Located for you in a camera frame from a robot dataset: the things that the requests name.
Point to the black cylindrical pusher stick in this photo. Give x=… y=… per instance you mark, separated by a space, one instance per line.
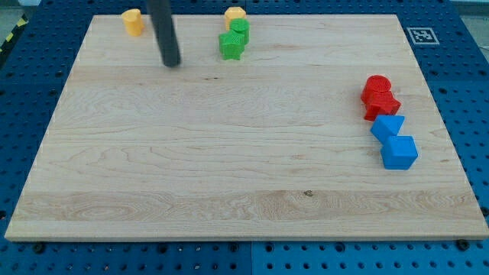
x=160 y=12

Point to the green star block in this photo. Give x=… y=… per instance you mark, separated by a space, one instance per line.
x=231 y=45

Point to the green circle block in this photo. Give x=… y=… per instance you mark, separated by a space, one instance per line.
x=241 y=26

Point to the red circle block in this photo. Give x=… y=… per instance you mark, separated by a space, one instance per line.
x=375 y=85

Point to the red star block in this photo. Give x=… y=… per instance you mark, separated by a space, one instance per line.
x=380 y=103

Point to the yellow heart block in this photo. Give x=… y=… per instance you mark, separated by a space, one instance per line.
x=133 y=22

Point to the yellow hexagon block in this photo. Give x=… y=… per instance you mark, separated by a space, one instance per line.
x=232 y=13

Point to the wooden board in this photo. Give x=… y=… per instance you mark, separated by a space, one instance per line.
x=271 y=147

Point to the blue triangle block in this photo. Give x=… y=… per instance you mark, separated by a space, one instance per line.
x=385 y=126

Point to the white fiducial marker tag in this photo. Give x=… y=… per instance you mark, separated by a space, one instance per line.
x=422 y=36

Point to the blue cube block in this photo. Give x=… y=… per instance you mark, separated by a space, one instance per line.
x=399 y=152

